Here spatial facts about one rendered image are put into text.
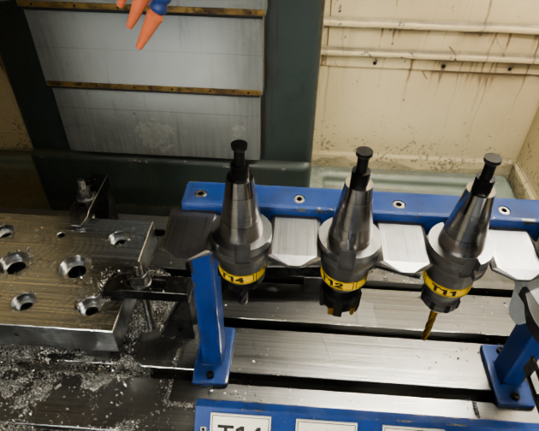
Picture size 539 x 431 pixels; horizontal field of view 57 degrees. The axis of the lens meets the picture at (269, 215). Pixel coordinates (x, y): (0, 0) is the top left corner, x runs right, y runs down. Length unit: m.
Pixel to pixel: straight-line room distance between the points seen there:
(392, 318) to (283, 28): 0.59
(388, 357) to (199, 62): 0.66
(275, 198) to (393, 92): 1.03
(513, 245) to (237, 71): 0.67
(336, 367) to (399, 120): 0.96
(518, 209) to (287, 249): 0.25
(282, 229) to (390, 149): 1.14
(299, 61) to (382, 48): 0.43
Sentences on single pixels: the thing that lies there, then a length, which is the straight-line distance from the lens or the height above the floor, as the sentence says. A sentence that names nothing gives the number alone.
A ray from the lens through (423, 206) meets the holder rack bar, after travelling 0.55.
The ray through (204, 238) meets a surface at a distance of 0.51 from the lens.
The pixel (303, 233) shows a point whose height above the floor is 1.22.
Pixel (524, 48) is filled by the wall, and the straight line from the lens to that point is 1.56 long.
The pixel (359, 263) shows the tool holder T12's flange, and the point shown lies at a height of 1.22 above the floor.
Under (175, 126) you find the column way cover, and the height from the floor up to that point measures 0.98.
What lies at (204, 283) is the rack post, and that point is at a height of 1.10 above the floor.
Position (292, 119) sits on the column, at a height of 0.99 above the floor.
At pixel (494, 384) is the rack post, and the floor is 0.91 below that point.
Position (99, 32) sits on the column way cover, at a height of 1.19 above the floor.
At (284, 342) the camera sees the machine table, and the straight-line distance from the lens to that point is 0.81.
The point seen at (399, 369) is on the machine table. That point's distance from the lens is 0.81.
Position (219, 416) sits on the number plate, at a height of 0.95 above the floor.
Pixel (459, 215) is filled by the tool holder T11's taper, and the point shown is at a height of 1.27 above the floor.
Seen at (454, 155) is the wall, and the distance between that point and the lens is 1.68.
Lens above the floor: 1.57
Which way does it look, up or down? 41 degrees down
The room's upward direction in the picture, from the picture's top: 1 degrees clockwise
